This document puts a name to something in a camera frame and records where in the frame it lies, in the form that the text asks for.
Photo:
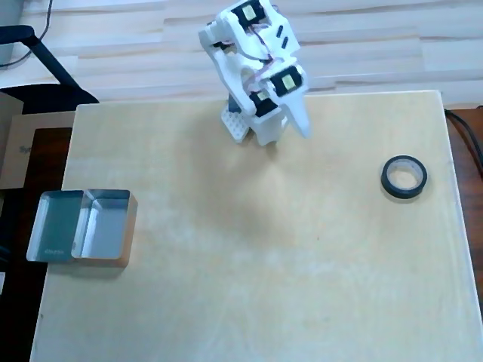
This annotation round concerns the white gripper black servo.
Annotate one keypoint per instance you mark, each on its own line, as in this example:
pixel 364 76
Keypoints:
pixel 293 101

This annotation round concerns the black tape roll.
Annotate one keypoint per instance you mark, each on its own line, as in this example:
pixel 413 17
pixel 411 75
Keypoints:
pixel 386 184

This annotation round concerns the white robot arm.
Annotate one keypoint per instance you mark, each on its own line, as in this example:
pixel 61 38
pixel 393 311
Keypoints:
pixel 230 68

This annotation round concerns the rectangular metal tray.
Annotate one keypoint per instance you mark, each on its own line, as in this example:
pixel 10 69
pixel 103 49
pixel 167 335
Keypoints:
pixel 56 226

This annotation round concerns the grey monitor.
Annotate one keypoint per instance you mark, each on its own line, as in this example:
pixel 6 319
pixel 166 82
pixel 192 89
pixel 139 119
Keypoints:
pixel 7 11

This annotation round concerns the white perforated base plate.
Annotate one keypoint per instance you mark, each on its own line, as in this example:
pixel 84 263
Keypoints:
pixel 234 126

